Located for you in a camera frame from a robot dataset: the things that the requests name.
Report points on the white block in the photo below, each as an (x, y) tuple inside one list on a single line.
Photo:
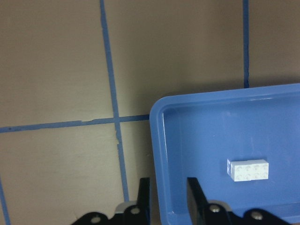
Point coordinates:
[(238, 170), (259, 169)]

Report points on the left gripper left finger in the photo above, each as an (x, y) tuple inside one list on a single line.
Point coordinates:
[(134, 214)]

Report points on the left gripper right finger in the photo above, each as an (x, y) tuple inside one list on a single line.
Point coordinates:
[(203, 212)]

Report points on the blue plastic tray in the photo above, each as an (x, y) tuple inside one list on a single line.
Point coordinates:
[(194, 135)]

